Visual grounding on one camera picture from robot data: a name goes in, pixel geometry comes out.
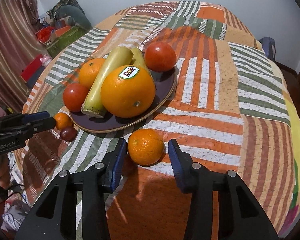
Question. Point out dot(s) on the blue chair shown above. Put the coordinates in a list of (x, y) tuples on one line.
[(268, 45)]

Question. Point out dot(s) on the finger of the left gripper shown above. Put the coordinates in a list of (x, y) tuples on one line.
[(28, 130), (19, 119)]

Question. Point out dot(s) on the large orange with sticker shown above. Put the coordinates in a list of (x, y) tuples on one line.
[(127, 91)]

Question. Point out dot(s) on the small tangerine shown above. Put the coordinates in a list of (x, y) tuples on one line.
[(62, 121)]

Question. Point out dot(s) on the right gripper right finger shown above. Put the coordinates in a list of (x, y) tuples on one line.
[(240, 214)]

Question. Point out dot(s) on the green storage box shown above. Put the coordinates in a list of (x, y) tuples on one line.
[(60, 43)]

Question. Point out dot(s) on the purple plate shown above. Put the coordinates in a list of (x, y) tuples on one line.
[(165, 83)]

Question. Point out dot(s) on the large red tomato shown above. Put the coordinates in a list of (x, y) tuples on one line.
[(160, 57)]

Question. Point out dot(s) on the short banana piece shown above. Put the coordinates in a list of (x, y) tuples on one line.
[(138, 59)]

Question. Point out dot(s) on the left hand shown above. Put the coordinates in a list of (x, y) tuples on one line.
[(4, 172)]

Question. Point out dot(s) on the pink bunny toy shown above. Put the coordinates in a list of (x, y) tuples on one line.
[(45, 60)]

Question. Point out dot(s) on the striped curtain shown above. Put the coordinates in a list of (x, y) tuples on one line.
[(18, 48)]

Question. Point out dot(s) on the small red tomato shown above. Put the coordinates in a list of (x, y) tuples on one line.
[(74, 95)]

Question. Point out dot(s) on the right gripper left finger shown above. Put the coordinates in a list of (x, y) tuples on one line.
[(53, 216)]

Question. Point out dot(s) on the dark pillow pile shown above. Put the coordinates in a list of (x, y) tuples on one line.
[(69, 10)]

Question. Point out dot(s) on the red box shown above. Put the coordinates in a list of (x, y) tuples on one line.
[(32, 72)]

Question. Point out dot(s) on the medium orange on plate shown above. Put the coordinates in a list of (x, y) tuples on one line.
[(89, 72)]

